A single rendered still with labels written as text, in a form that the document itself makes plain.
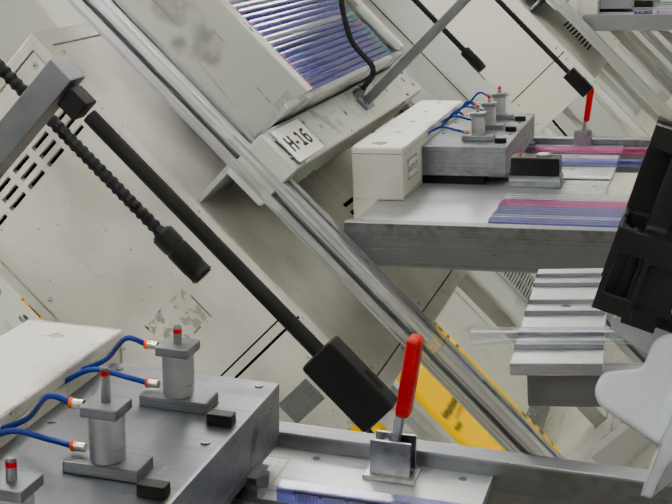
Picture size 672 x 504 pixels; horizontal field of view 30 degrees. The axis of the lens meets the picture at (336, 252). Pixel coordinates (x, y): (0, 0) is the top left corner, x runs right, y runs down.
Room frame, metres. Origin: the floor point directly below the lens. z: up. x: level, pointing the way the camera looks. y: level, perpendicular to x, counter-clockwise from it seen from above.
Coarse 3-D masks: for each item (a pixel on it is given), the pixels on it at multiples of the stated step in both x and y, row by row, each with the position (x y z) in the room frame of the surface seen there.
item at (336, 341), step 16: (336, 336) 0.62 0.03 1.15; (320, 352) 0.61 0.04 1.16; (336, 352) 0.61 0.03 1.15; (352, 352) 0.62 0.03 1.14; (304, 368) 0.62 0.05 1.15; (320, 368) 0.62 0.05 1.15; (336, 368) 0.61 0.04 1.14; (352, 368) 0.61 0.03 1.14; (368, 368) 0.62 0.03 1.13; (320, 384) 0.62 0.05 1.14; (336, 384) 0.62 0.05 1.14; (352, 384) 0.61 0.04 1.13; (368, 384) 0.61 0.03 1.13; (384, 384) 0.62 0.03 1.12; (336, 400) 0.62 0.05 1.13; (352, 400) 0.62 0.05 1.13; (368, 400) 0.61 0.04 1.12; (384, 400) 0.61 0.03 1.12; (352, 416) 0.62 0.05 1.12; (368, 416) 0.62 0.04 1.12
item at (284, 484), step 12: (288, 480) 0.87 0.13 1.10; (276, 492) 0.86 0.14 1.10; (288, 492) 0.86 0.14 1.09; (300, 492) 0.86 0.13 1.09; (312, 492) 0.85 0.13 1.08; (324, 492) 0.85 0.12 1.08; (336, 492) 0.85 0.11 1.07; (348, 492) 0.85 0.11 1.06; (360, 492) 0.85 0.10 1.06; (372, 492) 0.85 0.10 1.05
